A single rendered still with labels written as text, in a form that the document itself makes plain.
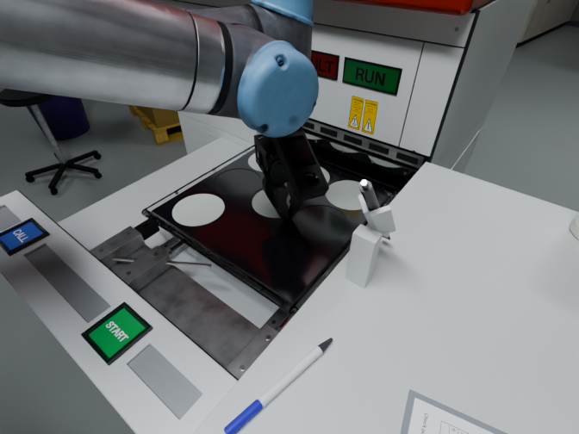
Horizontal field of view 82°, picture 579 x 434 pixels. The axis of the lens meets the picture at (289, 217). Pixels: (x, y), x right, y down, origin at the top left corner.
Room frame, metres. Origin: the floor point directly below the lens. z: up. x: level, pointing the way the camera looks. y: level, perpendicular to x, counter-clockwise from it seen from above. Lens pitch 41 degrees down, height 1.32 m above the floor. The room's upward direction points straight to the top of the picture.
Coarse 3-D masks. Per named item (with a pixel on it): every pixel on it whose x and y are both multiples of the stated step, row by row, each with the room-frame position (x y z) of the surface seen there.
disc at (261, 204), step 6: (258, 192) 0.55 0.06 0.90; (264, 192) 0.55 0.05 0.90; (258, 198) 0.53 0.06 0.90; (264, 198) 0.53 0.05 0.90; (288, 198) 0.53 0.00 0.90; (252, 204) 0.51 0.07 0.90; (258, 204) 0.51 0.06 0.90; (264, 204) 0.51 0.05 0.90; (270, 204) 0.51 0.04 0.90; (288, 204) 0.51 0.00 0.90; (258, 210) 0.49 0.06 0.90; (264, 210) 0.49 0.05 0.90; (270, 210) 0.49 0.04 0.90; (270, 216) 0.48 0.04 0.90; (276, 216) 0.48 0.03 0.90
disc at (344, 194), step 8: (336, 184) 0.58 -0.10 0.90; (344, 184) 0.58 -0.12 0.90; (352, 184) 0.58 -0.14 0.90; (328, 192) 0.55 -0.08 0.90; (336, 192) 0.55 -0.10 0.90; (344, 192) 0.55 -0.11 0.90; (352, 192) 0.55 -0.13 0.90; (360, 192) 0.55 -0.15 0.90; (328, 200) 0.53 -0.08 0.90; (336, 200) 0.53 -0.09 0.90; (344, 200) 0.53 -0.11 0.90; (352, 200) 0.53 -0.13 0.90; (344, 208) 0.50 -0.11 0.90; (352, 208) 0.50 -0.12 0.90; (360, 208) 0.50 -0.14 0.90
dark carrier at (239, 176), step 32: (192, 192) 0.55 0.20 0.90; (224, 192) 0.55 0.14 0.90; (256, 192) 0.55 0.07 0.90; (384, 192) 0.55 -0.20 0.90; (224, 224) 0.46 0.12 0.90; (256, 224) 0.46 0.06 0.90; (288, 224) 0.46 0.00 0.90; (320, 224) 0.46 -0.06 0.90; (352, 224) 0.46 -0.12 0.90; (224, 256) 0.38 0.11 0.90; (256, 256) 0.38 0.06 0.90; (288, 256) 0.38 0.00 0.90; (320, 256) 0.38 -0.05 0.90; (288, 288) 0.31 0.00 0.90
